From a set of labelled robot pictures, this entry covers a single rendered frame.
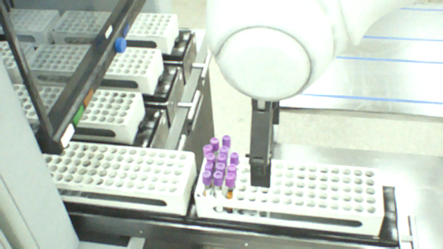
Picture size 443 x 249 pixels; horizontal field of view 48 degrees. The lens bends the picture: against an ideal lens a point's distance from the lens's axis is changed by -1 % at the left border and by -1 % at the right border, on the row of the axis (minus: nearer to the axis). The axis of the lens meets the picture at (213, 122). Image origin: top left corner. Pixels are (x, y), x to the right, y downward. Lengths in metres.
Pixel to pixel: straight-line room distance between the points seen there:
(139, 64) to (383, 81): 0.53
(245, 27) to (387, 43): 0.90
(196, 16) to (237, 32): 2.58
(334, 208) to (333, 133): 1.37
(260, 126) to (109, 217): 0.37
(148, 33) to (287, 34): 0.87
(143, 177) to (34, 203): 0.19
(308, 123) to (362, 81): 1.11
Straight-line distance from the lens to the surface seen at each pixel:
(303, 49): 0.38
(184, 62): 1.21
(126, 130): 0.98
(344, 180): 0.86
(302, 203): 0.82
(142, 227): 0.90
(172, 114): 1.13
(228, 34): 0.38
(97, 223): 0.93
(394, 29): 1.31
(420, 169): 1.72
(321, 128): 2.20
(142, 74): 1.10
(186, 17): 2.96
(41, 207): 0.82
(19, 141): 0.74
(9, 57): 1.26
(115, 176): 0.90
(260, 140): 0.65
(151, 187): 0.86
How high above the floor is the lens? 1.50
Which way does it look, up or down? 42 degrees down
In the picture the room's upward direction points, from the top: 5 degrees counter-clockwise
